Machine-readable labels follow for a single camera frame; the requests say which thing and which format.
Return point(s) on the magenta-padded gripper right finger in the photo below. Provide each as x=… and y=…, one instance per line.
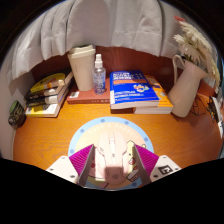
x=165, y=166

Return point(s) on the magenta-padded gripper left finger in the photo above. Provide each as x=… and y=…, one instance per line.
x=63, y=166

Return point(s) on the pink computer mouse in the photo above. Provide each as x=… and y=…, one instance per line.
x=111, y=155

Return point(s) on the round cartoon print mouse pad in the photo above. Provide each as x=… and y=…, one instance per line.
x=110, y=125

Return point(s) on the thick yellow white book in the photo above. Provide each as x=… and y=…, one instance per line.
x=43, y=110

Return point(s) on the orange cover book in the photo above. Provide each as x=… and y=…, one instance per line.
x=163, y=100

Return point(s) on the dark green mug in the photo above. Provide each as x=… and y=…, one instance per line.
x=16, y=115

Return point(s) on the red-brown flat book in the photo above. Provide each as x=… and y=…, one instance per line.
x=86, y=96

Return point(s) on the black spine book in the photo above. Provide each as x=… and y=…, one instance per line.
x=45, y=93

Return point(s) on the white pitcher vase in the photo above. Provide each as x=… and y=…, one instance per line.
x=186, y=93

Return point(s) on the yellow black cover book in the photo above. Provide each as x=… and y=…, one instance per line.
x=50, y=81

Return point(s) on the blue cover book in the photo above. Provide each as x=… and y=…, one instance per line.
x=131, y=86

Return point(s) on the clear spray bottle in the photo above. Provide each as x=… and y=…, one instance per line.
x=99, y=78

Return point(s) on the white flower bouquet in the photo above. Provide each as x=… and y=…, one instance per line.
x=200, y=50

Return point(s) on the white curtain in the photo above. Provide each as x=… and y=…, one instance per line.
x=100, y=23

